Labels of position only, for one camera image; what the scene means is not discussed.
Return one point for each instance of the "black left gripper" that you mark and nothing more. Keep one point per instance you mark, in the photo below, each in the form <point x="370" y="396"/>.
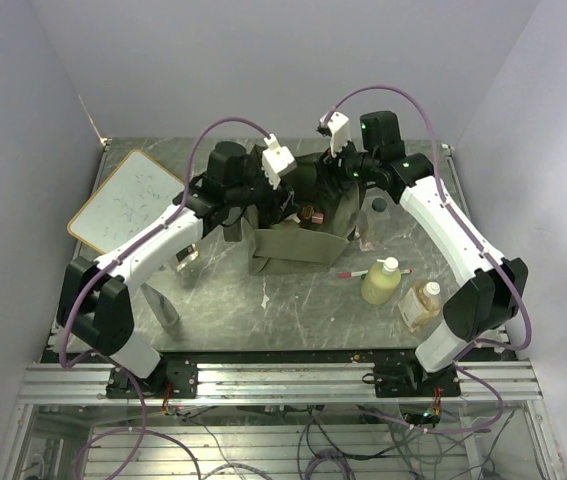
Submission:
<point x="271" y="210"/>

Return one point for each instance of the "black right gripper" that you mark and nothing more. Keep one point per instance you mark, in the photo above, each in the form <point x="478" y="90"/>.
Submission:
<point x="328" y="167"/>

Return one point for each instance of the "olive green canvas bag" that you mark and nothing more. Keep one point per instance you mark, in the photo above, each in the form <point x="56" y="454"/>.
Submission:
<point x="292" y="246"/>

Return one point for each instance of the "orange bottle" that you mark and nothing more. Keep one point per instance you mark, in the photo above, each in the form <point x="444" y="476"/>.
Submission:
<point x="309" y="214"/>

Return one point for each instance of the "clear perfume bottle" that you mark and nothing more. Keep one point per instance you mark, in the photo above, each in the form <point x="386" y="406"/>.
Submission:
<point x="369" y="224"/>

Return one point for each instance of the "clear square bottle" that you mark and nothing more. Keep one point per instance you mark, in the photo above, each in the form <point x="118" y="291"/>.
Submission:
<point x="184" y="257"/>

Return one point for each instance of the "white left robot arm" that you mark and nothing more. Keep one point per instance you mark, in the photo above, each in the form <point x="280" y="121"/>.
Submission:
<point x="95" y="300"/>

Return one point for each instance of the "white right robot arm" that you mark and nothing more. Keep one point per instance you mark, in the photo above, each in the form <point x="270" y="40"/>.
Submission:
<point x="489" y="283"/>

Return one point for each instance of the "red and white marker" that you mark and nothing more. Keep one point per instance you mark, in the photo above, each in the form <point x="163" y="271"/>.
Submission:
<point x="363" y="273"/>

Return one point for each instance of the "yellow-framed small whiteboard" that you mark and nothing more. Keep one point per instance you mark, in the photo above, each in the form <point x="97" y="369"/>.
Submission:
<point x="137" y="191"/>

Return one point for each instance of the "yellow-green pump bottle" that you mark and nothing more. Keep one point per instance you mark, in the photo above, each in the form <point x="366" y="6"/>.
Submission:
<point x="381" y="281"/>

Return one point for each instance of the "grey metallic tube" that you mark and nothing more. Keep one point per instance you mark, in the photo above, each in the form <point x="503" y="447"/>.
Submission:
<point x="161" y="306"/>

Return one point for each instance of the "amber liquid bottle, white cap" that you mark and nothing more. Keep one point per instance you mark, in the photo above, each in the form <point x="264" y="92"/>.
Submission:
<point x="421" y="303"/>

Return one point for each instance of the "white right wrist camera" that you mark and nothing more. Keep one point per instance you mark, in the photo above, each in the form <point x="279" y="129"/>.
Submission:
<point x="337" y="129"/>

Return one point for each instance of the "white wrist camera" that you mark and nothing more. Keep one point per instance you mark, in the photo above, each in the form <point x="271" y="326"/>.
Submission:
<point x="277" y="161"/>
<point x="337" y="129"/>

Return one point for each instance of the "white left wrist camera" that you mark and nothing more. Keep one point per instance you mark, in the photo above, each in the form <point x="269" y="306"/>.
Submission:
<point x="277" y="161"/>

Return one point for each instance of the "aluminium rail frame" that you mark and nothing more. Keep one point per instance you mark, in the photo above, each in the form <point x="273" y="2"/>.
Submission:
<point x="270" y="383"/>

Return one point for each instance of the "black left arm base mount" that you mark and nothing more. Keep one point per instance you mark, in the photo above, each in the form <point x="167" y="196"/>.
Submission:
<point x="173" y="378"/>

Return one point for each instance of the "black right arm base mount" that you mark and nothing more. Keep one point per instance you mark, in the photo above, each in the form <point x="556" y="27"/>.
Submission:
<point x="409" y="379"/>

